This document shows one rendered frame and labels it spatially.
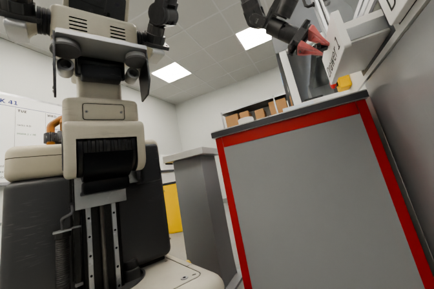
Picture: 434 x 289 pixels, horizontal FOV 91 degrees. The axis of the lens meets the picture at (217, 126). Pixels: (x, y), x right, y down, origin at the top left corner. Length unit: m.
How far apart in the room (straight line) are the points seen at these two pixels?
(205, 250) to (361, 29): 1.19
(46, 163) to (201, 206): 0.75
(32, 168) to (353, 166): 1.09
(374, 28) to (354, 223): 0.58
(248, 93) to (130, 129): 4.71
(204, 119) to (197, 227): 4.49
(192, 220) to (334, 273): 0.74
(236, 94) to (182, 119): 1.67
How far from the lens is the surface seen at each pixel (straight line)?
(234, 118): 4.81
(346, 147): 0.85
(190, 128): 5.81
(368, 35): 0.70
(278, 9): 0.81
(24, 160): 1.00
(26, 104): 3.69
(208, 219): 1.29
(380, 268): 0.91
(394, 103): 0.79
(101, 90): 0.84
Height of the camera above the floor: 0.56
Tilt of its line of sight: 14 degrees up
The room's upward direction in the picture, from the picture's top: 11 degrees counter-clockwise
